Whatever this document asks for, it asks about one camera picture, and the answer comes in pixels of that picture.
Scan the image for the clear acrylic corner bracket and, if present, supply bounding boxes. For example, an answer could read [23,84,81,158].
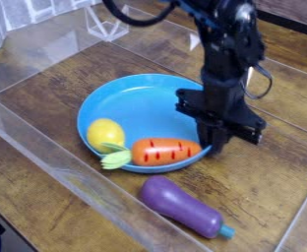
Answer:
[84,7,128,42]

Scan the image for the clear acrylic enclosure wall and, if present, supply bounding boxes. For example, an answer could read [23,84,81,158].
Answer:
[0,11,307,252]

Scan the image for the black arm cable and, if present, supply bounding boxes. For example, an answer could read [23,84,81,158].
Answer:
[102,0,274,100]

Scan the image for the blue round plate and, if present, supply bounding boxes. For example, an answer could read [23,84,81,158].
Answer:
[77,74,207,173]

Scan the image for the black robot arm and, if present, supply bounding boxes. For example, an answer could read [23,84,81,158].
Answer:
[164,0,267,156]

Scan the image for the orange toy carrot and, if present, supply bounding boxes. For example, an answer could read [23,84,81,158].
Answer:
[102,138,202,169]

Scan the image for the purple toy eggplant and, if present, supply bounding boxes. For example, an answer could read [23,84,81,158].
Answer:
[139,175,235,239]

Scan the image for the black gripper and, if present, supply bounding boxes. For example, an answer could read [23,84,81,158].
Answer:
[176,73,267,154]

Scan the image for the yellow toy lemon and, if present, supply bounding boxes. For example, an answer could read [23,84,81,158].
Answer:
[87,118,124,154]

